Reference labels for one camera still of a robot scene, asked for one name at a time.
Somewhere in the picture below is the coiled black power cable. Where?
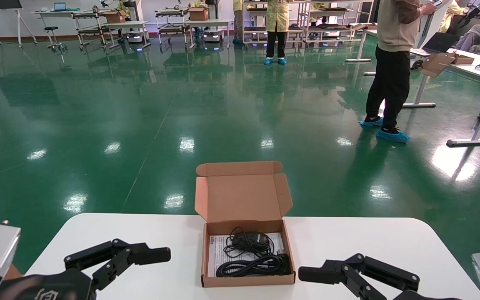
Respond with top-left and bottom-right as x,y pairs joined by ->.
216,253 -> 291,278

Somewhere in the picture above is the standing person in yellow coat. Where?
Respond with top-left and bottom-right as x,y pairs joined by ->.
264,0 -> 291,65

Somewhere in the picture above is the black power adapter with cable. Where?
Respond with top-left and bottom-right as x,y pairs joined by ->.
223,227 -> 275,258

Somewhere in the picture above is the black swivel stool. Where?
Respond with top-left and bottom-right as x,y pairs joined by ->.
44,26 -> 68,53

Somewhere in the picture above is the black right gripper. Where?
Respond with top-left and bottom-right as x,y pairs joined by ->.
298,253 -> 463,300

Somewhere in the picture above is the person in beige sweater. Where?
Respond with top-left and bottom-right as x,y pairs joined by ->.
359,0 -> 438,143

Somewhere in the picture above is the metal rack cart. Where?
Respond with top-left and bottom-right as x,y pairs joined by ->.
155,6 -> 195,48
73,9 -> 107,50

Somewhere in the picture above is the white printed paper sheet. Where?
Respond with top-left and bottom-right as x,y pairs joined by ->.
208,232 -> 285,278

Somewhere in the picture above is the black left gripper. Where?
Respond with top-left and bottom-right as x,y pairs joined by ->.
0,239 -> 171,300

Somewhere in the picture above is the black laptop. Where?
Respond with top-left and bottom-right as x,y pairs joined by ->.
409,32 -> 461,57

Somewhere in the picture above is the brown cardboard storage box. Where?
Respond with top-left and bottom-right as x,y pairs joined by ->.
194,161 -> 296,288

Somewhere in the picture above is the white metal shelving rack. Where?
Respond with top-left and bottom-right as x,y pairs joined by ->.
302,0 -> 376,46
242,0 -> 307,46

